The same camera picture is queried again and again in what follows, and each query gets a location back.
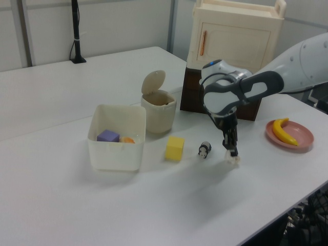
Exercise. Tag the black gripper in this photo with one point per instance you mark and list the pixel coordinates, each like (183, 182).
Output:
(226, 121)

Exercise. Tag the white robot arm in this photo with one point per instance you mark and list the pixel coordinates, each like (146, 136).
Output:
(223, 100)

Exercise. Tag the beige mini trash can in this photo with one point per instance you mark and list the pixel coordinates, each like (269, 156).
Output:
(159, 115)

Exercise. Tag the small panda toy figure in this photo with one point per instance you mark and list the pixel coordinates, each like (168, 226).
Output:
(205, 148)

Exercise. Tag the yellow toy banana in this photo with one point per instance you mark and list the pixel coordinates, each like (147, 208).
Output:
(278, 132)

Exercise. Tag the yellow foam cube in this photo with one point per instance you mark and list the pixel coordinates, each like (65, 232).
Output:
(174, 150)

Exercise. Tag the dark brown base box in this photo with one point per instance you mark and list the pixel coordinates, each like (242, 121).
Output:
(191, 94)

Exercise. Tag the pink plate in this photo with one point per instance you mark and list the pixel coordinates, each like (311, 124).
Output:
(302, 133)

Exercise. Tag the cabinet door with panel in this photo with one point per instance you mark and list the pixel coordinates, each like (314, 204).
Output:
(235, 43)

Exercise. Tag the golden toy bread loaf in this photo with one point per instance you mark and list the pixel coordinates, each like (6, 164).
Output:
(127, 140)

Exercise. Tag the white plastic storage bin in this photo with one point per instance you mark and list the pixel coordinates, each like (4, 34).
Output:
(115, 156)

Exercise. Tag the purple foam cube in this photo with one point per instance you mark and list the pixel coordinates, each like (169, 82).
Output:
(108, 135)

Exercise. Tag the cream toy cabinet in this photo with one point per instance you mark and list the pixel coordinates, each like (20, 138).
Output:
(230, 11)

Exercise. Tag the black camera stand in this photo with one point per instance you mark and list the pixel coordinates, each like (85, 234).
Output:
(76, 30)

